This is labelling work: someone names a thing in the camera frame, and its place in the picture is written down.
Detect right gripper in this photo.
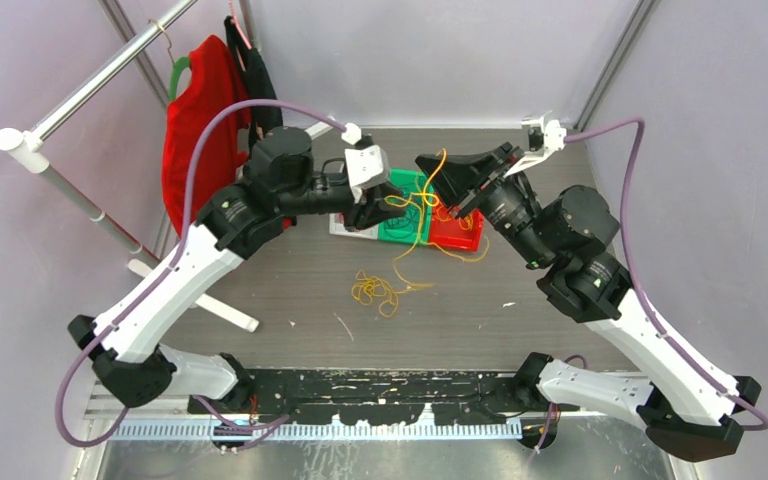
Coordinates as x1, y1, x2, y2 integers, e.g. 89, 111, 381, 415
416, 140, 557, 268

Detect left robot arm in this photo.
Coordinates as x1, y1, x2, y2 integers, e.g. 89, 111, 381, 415
69, 127, 403, 413

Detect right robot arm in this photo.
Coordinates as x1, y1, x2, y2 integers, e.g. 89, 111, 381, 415
416, 143, 761, 462

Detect green plastic bin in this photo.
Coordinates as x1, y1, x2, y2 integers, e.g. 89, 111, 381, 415
378, 169, 431, 246

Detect white plastic bin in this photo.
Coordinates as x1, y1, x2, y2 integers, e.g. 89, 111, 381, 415
328, 213, 379, 240

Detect red plastic bin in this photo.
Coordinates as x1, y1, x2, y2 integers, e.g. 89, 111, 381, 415
428, 203, 483, 252

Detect black shirt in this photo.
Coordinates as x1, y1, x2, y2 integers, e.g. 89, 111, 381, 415
223, 16, 284, 149

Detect red shirt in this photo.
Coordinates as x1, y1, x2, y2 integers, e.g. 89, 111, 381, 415
161, 35, 250, 234

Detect green hanger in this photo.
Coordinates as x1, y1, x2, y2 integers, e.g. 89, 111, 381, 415
168, 56, 191, 103

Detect white clothes rack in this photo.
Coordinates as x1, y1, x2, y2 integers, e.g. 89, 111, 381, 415
0, 0, 338, 334

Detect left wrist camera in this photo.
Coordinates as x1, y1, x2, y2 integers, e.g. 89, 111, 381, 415
341, 123, 390, 204

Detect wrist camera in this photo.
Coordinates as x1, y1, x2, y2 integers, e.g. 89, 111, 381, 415
341, 123, 390, 204
504, 111, 567, 178

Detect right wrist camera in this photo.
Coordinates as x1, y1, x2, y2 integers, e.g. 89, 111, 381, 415
504, 111, 567, 178

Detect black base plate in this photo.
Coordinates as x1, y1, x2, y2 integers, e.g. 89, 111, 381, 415
187, 368, 581, 428

